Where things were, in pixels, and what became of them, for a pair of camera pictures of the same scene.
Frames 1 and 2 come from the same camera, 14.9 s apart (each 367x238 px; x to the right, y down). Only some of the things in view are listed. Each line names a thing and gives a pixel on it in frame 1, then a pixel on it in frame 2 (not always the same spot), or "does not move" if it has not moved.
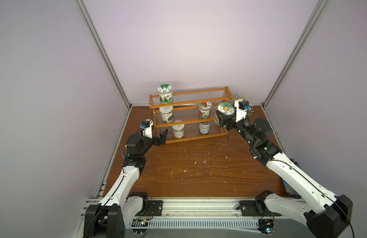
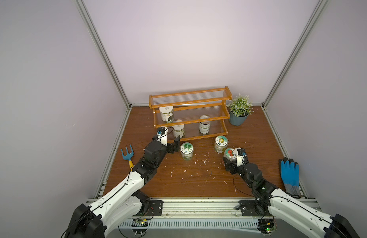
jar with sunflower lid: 225,108 → 221,143
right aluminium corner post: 295,51 does not move
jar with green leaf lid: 165,93 → 186,149
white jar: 204,127 does not move
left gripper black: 161,141 → 174,145
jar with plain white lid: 167,113 does not move
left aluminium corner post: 100,44 does not move
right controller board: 267,226 does not move
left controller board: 139,226 does not move
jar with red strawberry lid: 205,107 → 230,154
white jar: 178,131 does not move
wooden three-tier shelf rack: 191,116 does not move
